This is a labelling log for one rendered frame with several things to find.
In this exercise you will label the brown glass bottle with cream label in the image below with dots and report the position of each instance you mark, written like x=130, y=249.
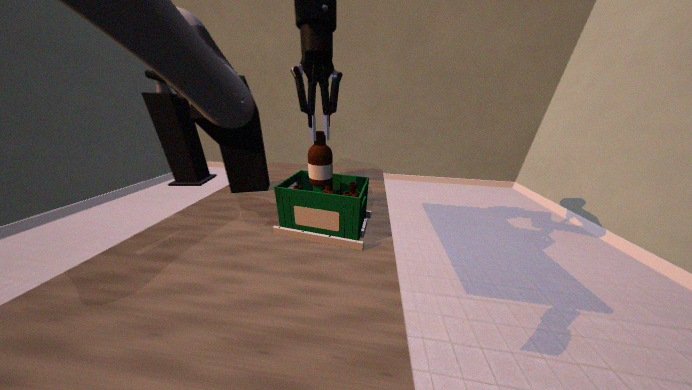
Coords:
x=320, y=161

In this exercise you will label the green plastic crate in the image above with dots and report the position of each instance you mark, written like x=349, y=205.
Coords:
x=313, y=211

